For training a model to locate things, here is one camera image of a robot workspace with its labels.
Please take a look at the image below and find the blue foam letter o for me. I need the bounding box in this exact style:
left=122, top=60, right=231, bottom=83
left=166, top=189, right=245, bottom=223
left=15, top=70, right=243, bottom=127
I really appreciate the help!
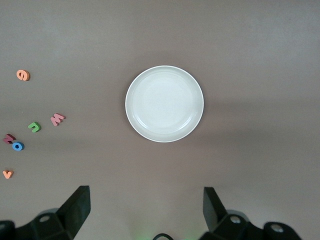
left=11, top=141, right=25, bottom=152

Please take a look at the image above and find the green foam letter u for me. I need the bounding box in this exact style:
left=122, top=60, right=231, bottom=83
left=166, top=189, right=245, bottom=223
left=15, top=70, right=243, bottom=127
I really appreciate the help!
left=27, top=121, right=42, bottom=133

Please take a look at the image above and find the brown table cover sheet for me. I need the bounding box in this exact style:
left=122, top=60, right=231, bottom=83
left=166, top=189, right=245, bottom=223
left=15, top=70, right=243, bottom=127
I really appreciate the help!
left=0, top=0, right=320, bottom=240

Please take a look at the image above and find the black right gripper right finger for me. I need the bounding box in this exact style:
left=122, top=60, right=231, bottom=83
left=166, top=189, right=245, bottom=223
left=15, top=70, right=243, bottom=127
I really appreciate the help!
left=199, top=186, right=305, bottom=240

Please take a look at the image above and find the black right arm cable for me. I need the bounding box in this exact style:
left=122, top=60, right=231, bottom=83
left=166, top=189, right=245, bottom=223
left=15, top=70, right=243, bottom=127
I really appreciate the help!
left=151, top=233, right=174, bottom=240

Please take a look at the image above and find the dark red foam letter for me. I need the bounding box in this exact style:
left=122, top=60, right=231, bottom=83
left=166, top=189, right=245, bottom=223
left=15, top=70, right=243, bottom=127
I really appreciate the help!
left=2, top=133, right=17, bottom=145

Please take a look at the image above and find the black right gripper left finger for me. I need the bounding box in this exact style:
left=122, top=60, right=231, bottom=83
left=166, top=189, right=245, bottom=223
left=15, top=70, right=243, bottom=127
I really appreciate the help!
left=0, top=185, right=91, bottom=240

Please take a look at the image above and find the orange foam letter e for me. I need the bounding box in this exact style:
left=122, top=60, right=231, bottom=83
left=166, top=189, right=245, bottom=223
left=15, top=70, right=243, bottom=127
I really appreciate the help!
left=16, top=69, right=31, bottom=82

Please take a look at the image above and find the pink red foam letter w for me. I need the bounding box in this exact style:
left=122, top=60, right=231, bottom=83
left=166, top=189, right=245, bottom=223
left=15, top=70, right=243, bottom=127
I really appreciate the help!
left=49, top=112, right=67, bottom=127

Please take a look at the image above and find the beige brown round plate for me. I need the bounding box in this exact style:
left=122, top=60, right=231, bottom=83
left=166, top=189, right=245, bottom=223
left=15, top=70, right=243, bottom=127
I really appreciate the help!
left=124, top=65, right=205, bottom=144

